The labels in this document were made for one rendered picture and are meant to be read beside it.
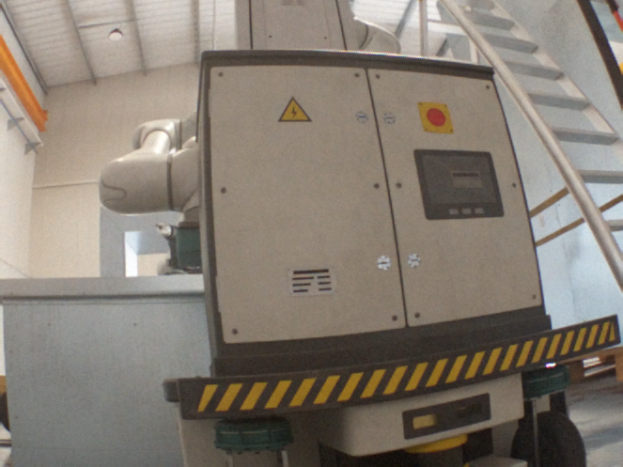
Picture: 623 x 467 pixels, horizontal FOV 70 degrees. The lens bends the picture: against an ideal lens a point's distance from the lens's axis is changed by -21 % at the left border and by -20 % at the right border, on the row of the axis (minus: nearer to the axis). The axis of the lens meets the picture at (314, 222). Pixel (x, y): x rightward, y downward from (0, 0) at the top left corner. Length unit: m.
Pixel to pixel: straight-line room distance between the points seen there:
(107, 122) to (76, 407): 11.78
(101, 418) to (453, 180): 1.23
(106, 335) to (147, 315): 0.16
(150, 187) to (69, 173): 11.52
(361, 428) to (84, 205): 11.95
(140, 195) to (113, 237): 2.36
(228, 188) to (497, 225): 0.44
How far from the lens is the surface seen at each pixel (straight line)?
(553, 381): 0.87
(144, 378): 1.63
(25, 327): 1.73
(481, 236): 0.89
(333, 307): 0.77
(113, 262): 3.69
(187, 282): 1.62
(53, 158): 13.20
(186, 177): 1.37
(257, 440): 0.69
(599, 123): 2.33
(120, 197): 1.40
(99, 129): 13.16
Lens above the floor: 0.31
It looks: 16 degrees up
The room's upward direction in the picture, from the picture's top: 6 degrees counter-clockwise
